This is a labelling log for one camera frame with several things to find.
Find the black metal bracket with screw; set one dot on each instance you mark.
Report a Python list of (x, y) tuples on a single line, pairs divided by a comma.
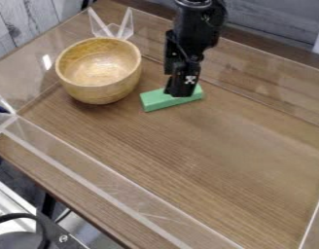
[(57, 237)]

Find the clear acrylic tray wall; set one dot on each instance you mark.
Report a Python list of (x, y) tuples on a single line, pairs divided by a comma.
[(218, 174)]

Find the black table leg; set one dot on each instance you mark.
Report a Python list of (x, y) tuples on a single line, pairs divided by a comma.
[(48, 206)]

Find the green rectangular block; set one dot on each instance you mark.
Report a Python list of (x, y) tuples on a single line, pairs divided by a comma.
[(155, 100)]

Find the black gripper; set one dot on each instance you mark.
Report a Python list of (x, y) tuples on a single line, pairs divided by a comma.
[(194, 34)]

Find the clear acrylic corner bracket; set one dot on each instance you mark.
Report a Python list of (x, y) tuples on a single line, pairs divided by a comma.
[(112, 30)]

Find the light wooden bowl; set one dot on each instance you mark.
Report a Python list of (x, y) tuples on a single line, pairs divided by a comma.
[(99, 70)]

